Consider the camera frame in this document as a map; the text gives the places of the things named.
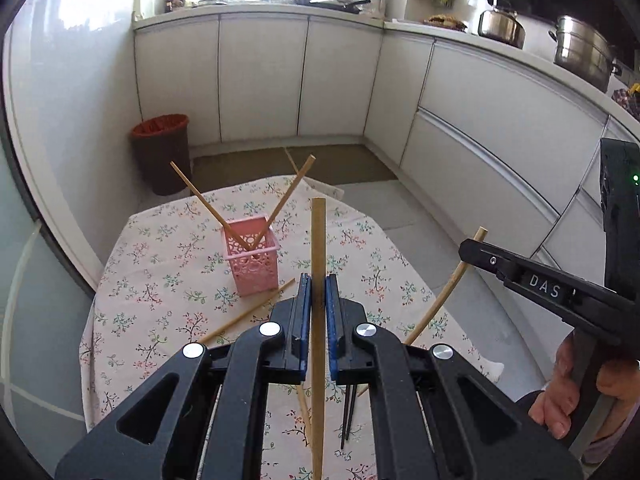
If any plate of food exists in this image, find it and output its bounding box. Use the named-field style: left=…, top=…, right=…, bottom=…
left=425, top=13, right=469, bottom=31

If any patterned cloth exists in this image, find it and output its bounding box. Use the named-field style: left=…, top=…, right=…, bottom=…
left=612, top=82, right=640, bottom=121

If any steel stockpot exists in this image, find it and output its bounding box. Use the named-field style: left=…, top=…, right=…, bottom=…
left=548, top=15, right=622, bottom=93

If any dark cloth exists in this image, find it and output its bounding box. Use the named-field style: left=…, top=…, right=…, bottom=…
left=515, top=389, right=551, bottom=411

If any wooden chopstick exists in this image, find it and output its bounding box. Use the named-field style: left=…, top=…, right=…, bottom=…
left=309, top=197, right=327, bottom=480
left=404, top=226, right=489, bottom=346
left=170, top=161, right=249, bottom=252
left=249, top=154, right=317, bottom=252
left=296, top=384, right=314, bottom=449
left=197, top=278, right=297, bottom=345

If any black frying pan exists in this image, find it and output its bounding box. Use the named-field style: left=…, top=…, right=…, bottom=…
left=310, top=0, right=372, bottom=14

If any floral tablecloth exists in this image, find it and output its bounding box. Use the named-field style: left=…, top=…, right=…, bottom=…
left=79, top=175, right=506, bottom=480

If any pink perforated utensil basket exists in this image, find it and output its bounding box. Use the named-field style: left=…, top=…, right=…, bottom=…
left=222, top=214, right=281, bottom=297

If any brown floor mat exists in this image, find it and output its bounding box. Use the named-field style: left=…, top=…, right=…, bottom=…
left=192, top=144, right=397, bottom=195

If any white kitchen cabinet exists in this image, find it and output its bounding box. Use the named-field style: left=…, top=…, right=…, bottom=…
left=132, top=2, right=640, bottom=311

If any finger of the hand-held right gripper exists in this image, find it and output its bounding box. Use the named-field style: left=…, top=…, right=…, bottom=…
left=458, top=238, right=640, bottom=333

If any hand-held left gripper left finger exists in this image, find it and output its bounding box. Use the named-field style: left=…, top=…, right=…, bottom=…
left=54, top=273, right=313, bottom=480

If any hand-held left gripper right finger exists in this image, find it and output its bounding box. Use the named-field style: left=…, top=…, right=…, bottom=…
left=325, top=274, right=585, bottom=480

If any brown trash bin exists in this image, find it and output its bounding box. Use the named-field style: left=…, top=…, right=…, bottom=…
left=131, top=114, right=192, bottom=197

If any steel kettle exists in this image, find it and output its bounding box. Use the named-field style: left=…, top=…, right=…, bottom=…
left=477, top=0, right=527, bottom=50

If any person's right hand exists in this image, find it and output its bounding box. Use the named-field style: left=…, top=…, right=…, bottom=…
left=527, top=332, right=640, bottom=441

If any purple clothing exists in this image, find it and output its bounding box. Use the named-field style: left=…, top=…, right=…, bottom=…
left=582, top=400, right=640, bottom=466

